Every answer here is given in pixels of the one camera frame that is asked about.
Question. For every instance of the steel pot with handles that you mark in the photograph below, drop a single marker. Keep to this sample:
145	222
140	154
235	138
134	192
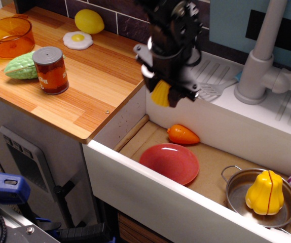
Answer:
236	189

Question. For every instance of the grey toy spatula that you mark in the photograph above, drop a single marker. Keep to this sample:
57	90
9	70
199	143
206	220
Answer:
217	88

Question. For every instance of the yellow toy bell pepper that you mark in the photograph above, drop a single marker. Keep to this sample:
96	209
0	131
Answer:
265	196

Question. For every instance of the green toy bitter gourd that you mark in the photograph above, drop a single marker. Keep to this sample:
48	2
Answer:
21	67

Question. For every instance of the orange toy carrot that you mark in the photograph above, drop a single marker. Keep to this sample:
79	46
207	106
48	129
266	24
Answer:
182	135

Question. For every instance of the brown toy can grey lid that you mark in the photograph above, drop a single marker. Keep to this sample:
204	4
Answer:
51	70

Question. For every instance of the toy fried egg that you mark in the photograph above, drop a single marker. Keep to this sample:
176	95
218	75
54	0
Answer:
77	40

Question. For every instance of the grey toy faucet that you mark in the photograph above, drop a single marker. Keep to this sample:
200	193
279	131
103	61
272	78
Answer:
259	73

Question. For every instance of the yellow toy corn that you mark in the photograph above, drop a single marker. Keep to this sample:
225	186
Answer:
160	93

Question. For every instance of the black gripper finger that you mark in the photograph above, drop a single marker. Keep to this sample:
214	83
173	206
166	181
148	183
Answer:
151	81
175	94

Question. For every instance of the orange transparent plastic pot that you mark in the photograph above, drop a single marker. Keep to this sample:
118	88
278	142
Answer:
16	36

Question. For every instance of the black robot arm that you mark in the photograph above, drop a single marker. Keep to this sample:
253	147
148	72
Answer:
171	51

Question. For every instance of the pink plastic plate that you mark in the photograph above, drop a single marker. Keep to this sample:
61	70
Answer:
172	161

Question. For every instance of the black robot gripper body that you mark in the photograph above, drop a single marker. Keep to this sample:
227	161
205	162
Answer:
174	69

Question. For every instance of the blue plastic clamp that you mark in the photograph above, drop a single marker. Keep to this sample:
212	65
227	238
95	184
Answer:
14	190

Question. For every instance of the yellow toy lemon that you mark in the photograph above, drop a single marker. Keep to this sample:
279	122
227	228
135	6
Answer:
89	21

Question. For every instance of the grey toy oven door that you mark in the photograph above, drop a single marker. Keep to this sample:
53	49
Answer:
47	198

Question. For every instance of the white toy sink basin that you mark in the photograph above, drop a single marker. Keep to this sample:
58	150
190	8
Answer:
233	136

